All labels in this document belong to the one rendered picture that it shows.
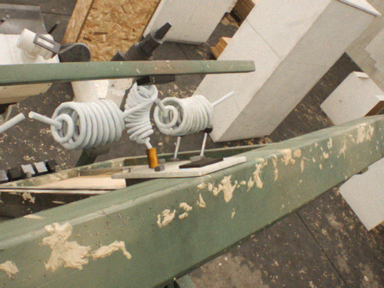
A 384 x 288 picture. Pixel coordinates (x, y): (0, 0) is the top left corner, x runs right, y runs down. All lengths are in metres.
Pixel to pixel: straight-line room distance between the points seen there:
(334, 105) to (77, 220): 5.81
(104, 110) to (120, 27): 2.79
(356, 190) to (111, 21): 3.17
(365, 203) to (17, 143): 3.59
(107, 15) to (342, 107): 3.87
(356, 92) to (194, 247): 5.56
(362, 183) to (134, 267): 4.38
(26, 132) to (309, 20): 2.30
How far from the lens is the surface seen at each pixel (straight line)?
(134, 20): 3.29
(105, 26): 3.29
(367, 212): 4.76
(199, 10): 4.87
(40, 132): 3.10
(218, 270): 3.03
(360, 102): 5.92
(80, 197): 0.77
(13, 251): 0.35
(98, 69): 0.50
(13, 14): 1.55
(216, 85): 3.83
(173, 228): 0.45
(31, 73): 0.46
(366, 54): 9.44
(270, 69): 3.44
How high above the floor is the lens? 2.22
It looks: 37 degrees down
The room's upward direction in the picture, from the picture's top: 37 degrees clockwise
